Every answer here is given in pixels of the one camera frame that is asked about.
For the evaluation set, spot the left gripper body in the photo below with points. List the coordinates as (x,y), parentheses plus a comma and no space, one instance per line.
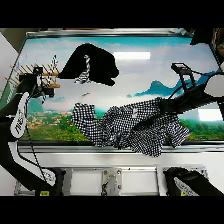
(29,83)

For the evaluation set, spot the black white checked shirt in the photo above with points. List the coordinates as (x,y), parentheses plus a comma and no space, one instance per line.
(133,126)

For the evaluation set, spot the black garment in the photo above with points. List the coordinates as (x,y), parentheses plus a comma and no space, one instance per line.
(100,65)

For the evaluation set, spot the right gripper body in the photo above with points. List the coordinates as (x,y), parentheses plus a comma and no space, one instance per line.
(168,105)

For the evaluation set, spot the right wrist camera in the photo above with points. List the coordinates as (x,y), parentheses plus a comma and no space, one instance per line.
(182,68)

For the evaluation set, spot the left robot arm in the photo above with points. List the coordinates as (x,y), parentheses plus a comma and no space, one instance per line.
(20,116)

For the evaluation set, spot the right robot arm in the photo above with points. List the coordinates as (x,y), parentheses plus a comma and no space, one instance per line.
(200,96)

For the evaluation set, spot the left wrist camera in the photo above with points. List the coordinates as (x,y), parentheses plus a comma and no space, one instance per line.
(37,70)

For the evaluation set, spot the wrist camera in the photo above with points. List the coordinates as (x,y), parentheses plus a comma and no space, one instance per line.
(37,70)
(182,68)

